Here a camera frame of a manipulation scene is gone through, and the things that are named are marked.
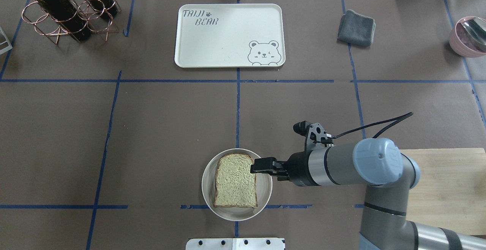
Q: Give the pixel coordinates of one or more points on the grey folded cloth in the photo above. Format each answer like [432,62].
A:
[356,29]

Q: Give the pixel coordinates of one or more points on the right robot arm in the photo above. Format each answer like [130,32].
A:
[388,175]

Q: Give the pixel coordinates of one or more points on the pink bowl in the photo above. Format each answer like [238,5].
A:
[461,41]

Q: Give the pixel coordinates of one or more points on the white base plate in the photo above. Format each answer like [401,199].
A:
[255,243]

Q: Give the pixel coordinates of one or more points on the wooden cutting board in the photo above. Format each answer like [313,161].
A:
[451,192]

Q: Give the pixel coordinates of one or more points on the copper wire bottle rack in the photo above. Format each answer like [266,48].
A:
[48,27]

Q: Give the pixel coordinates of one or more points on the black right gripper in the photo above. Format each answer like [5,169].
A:
[298,168]

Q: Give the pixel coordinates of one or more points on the cream bear tray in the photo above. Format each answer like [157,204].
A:
[237,35]

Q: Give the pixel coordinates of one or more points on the dark green wine bottle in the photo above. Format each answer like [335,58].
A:
[65,12]

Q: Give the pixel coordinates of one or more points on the white wire cup rack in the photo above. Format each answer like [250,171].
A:
[5,42]

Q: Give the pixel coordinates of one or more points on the metal scoop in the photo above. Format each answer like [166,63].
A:
[476,32]

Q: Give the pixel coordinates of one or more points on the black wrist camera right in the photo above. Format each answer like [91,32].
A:
[316,136]

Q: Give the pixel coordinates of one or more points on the bread slice toast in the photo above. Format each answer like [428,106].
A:
[235,185]

